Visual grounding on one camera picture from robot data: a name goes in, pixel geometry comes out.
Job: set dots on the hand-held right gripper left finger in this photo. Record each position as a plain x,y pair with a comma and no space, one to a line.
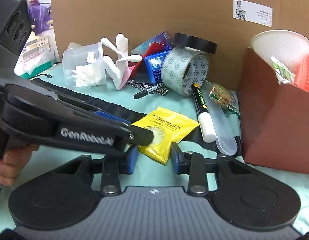
132,160

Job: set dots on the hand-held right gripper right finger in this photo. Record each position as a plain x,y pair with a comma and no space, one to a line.
175,158

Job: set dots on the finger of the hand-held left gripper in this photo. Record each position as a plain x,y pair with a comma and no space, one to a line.
142,136
112,117

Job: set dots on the yellow packet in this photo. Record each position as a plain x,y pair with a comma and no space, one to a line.
167,127

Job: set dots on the brown cardboard box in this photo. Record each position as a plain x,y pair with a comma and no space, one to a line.
269,130

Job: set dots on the white green packet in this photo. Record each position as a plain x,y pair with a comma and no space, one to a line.
282,71

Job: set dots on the person's left hand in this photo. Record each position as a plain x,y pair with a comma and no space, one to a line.
12,165

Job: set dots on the teal desk mat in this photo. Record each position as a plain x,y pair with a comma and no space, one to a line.
154,101

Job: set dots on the pink plastic piece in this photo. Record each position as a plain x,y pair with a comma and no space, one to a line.
127,76

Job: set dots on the black marker pen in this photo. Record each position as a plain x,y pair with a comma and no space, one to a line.
149,90

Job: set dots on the white rubber glove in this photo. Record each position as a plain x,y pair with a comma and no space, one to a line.
114,66

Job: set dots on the translucent plastic spatula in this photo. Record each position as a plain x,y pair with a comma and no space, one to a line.
223,132

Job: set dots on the black white-capped chalk marker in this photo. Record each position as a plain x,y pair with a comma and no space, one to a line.
202,110

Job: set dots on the clear plastic bag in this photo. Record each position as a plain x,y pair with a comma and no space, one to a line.
32,61

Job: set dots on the clear plastic cup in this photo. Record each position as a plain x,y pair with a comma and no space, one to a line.
77,60

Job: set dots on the blue plastic box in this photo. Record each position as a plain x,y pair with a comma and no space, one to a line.
155,66

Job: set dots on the red plastic case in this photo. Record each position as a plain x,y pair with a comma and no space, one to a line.
150,51

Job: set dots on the white plastic basket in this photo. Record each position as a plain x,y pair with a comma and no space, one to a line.
40,43

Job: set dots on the snack bar packet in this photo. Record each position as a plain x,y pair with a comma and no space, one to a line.
220,95

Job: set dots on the patterned tape roll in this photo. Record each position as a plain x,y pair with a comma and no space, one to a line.
177,65

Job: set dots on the translucent plastic funnel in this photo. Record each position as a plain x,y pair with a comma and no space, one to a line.
73,45

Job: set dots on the dark blue red box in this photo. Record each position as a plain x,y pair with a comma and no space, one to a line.
157,40

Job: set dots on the purple plastic bag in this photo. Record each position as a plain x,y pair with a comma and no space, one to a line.
39,15

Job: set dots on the black tape roll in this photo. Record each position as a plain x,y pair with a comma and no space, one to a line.
194,42

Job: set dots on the large cardboard box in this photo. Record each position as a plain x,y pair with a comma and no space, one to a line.
169,10

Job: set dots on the white paper bowl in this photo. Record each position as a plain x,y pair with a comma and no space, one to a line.
279,45

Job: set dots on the white shipping label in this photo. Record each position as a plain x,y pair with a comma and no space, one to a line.
252,13

